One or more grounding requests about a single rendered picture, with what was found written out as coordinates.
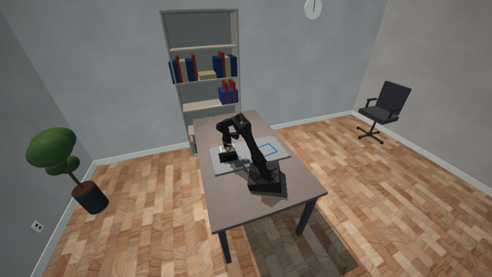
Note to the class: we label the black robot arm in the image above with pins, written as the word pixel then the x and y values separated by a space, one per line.
pixel 244 129

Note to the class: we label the white well plate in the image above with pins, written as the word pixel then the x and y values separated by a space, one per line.
pixel 223 150

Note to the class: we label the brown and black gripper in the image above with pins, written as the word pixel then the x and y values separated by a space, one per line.
pixel 226 144

